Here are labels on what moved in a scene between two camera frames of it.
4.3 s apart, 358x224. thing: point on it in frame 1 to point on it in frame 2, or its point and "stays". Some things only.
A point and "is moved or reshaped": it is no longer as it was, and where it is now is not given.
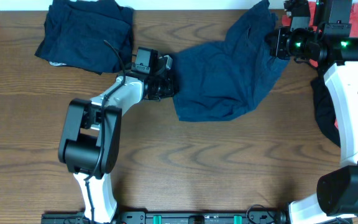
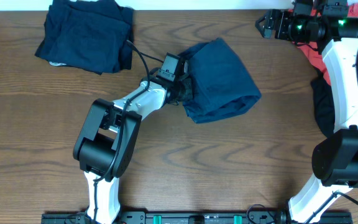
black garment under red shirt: [321, 94] stays
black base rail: [191, 218] stays
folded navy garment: [74, 32] stays
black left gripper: [172, 82] to [191, 93]
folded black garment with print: [60, 52] stays
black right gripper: [278, 48] to [284, 17]
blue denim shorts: [219, 80] is moved or reshaped
